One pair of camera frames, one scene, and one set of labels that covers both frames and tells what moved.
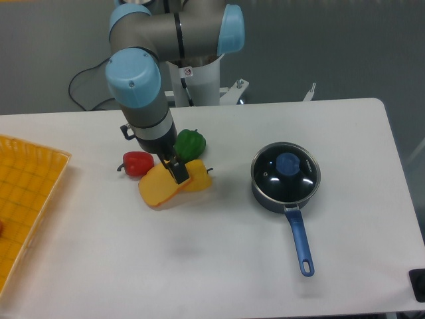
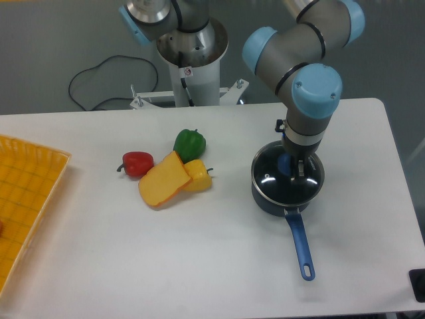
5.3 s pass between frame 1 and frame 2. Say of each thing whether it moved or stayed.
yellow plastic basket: stayed
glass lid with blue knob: stayed
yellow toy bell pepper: stayed
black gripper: moved
